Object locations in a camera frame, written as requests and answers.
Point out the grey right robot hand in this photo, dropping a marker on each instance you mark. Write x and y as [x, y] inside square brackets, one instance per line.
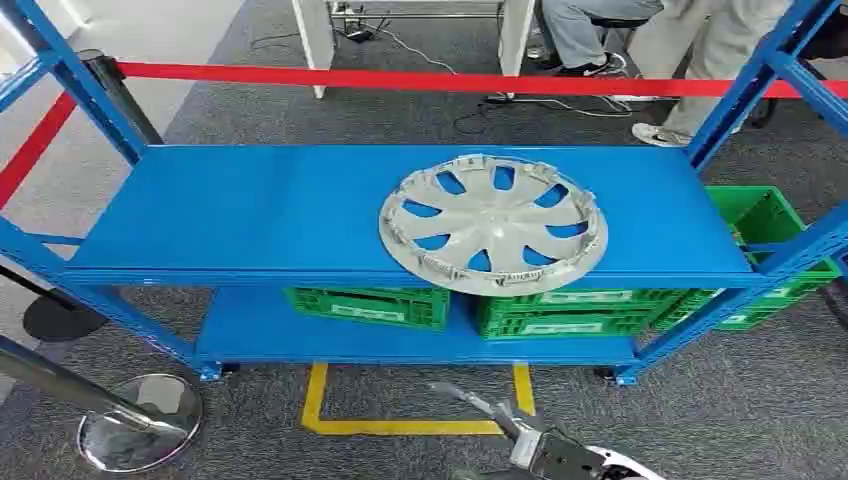
[566, 460]

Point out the yellow floor tape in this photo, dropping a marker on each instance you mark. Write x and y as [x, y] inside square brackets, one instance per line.
[397, 427]

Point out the grey plastic hubcap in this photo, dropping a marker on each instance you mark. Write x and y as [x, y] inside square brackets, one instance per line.
[493, 226]

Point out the blue metal shelf rack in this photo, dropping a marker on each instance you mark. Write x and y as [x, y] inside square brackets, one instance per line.
[265, 212]

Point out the red barrier belt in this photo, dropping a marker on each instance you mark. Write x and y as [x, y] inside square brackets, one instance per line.
[397, 81]
[33, 149]

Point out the person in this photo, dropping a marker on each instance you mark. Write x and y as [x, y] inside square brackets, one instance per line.
[715, 53]
[576, 33]

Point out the black stool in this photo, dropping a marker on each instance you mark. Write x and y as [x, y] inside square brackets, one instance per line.
[616, 22]

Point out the black router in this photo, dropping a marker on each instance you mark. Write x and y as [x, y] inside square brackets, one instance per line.
[361, 33]

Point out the white table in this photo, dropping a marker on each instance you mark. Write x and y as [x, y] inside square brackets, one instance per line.
[316, 40]

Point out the office chair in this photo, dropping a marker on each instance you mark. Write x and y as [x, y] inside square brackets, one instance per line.
[828, 43]

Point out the black stanchion with base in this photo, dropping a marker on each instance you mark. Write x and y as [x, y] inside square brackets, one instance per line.
[63, 321]

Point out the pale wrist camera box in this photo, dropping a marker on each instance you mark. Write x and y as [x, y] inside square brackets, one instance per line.
[524, 450]

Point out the black barrier post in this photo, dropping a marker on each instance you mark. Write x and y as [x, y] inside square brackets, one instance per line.
[132, 109]

